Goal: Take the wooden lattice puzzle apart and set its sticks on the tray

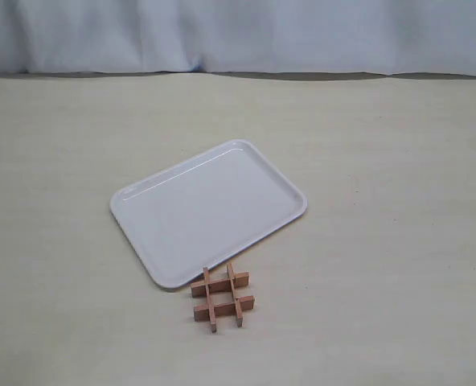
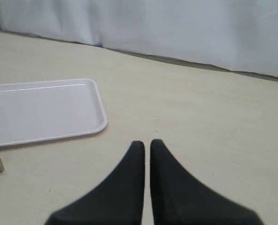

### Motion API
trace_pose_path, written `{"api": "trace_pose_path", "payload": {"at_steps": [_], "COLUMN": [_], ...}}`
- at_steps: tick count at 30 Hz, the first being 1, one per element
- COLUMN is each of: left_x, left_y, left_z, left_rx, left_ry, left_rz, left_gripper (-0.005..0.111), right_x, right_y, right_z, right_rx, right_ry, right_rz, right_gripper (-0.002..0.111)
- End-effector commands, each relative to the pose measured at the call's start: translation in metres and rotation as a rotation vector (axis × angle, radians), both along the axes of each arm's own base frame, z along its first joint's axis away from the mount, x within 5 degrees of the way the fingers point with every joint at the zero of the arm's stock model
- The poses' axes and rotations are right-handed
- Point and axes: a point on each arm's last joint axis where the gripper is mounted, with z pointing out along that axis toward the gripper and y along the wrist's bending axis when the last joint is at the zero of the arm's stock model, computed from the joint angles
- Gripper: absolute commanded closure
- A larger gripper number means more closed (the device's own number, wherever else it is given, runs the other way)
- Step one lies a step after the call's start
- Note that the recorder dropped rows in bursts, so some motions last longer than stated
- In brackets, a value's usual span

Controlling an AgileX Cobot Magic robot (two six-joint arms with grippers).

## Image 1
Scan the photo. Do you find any white plastic tray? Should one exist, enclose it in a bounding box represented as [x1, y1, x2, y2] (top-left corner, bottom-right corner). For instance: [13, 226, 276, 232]
[109, 139, 308, 290]

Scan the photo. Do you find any notched wooden piece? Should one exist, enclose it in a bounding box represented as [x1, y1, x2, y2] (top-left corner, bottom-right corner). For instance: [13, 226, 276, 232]
[193, 296, 255, 326]
[191, 272, 249, 298]

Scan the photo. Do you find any white backdrop cloth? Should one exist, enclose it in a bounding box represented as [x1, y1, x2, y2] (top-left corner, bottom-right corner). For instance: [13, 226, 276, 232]
[0, 1, 476, 76]

